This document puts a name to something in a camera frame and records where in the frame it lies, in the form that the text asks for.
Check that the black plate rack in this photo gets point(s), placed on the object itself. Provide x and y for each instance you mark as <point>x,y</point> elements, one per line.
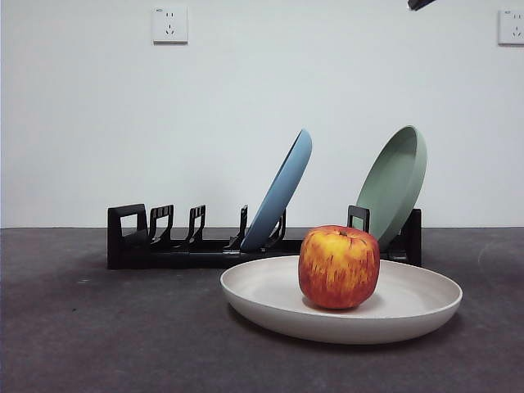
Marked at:
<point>163,258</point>

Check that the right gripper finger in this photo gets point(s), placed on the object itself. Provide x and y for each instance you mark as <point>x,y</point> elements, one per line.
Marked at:
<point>419,3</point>

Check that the green round plate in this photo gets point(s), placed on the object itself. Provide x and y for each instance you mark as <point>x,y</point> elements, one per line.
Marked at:
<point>391,184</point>

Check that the white wall socket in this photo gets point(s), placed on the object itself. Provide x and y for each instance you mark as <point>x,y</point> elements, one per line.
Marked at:
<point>170,24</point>
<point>511,26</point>

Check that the red yellow apple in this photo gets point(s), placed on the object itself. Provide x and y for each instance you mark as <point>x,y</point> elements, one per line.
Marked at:
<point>340,266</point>

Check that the pale beige round plate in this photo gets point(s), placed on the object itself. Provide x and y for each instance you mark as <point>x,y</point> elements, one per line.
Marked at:
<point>266,286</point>

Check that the blue round plate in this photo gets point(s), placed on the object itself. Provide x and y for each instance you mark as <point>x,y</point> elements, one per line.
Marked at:
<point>279,192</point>

